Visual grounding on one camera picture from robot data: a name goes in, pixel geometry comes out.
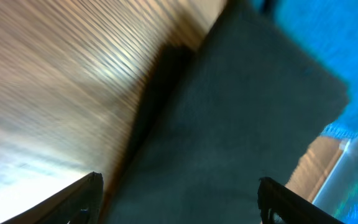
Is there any dark blue towel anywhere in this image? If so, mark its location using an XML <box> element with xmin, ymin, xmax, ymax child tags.
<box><xmin>250</xmin><ymin>0</ymin><xmax>358</xmax><ymax>140</ymax></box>

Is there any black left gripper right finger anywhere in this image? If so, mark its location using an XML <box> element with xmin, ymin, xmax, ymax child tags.
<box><xmin>257</xmin><ymin>177</ymin><xmax>343</xmax><ymax>224</ymax></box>

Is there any black cloth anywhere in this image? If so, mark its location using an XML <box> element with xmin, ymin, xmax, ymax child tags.
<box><xmin>105</xmin><ymin>1</ymin><xmax>348</xmax><ymax>224</ymax></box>

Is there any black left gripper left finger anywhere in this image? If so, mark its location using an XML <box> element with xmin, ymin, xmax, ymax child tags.
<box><xmin>2</xmin><ymin>172</ymin><xmax>104</xmax><ymax>224</ymax></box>

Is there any clear plastic container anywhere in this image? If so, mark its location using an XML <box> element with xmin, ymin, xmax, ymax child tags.
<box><xmin>313</xmin><ymin>136</ymin><xmax>358</xmax><ymax>217</ymax></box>

